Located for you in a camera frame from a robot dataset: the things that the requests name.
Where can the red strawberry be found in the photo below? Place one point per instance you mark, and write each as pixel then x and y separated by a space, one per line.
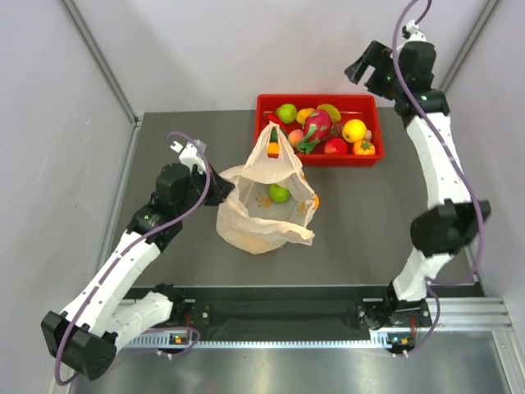
pixel 317 128

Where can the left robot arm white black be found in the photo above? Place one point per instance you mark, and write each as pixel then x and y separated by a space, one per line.
pixel 88 334

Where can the orange fruit taken from bag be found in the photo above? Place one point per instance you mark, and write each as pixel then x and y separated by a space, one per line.
pixel 303 114

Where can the red plastic tray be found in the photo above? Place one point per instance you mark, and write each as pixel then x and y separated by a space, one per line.
pixel 351 106

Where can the green pear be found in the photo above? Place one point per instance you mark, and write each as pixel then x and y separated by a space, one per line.
pixel 286 113

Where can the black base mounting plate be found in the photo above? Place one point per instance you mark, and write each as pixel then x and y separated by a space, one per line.
pixel 288 307

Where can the orange persimmon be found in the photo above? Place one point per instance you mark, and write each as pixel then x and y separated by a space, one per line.
pixel 363 148

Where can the red chili pepper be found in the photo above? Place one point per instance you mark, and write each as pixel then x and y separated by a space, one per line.
pixel 274 118

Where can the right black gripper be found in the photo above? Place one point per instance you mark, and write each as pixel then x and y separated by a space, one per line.
pixel 376 57

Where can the yellow green mango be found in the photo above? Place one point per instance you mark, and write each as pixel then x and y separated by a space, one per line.
pixel 273 150

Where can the pink peach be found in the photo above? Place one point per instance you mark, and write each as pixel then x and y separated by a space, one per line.
pixel 294 137

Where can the green avocado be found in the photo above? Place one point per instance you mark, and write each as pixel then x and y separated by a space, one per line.
pixel 274 134

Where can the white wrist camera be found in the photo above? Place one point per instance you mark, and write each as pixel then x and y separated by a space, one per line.
pixel 411 33
pixel 189 155

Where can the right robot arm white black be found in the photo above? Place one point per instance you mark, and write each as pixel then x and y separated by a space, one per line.
pixel 450 223

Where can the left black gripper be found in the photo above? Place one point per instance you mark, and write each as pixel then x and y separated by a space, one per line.
pixel 219 187

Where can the aluminium frame rail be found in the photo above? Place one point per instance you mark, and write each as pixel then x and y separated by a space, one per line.
pixel 473 314

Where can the yellow orange fruit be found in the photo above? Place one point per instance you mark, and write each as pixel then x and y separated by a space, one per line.
pixel 354 130

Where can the translucent banana print plastic bag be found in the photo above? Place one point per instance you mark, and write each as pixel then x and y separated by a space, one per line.
pixel 248 210

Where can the purple grapes bunch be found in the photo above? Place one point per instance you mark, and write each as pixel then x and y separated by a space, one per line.
pixel 336 130

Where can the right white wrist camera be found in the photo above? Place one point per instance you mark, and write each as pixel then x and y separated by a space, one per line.
pixel 411 33

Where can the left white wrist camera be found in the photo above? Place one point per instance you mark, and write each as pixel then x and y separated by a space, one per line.
pixel 189 155

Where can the red apple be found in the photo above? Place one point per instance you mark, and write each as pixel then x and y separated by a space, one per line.
pixel 336 146

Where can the yellow starfruit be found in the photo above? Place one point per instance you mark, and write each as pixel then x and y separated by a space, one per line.
pixel 331 110

